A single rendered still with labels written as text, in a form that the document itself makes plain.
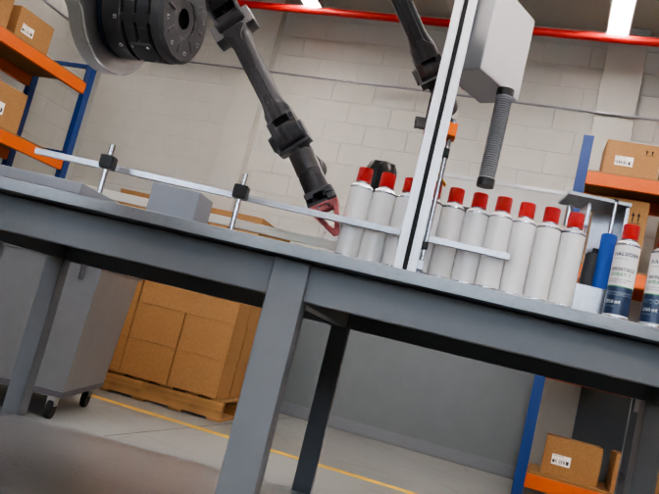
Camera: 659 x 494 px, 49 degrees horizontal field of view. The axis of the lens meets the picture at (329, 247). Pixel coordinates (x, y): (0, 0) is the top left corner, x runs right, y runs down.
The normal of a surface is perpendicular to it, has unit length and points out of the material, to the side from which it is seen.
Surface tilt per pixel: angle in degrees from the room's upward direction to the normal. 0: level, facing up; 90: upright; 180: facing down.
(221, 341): 90
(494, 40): 90
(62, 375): 94
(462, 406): 90
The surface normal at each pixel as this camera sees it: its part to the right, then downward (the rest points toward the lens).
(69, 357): 0.02, -0.06
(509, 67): 0.74, 0.10
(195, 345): -0.18, -0.17
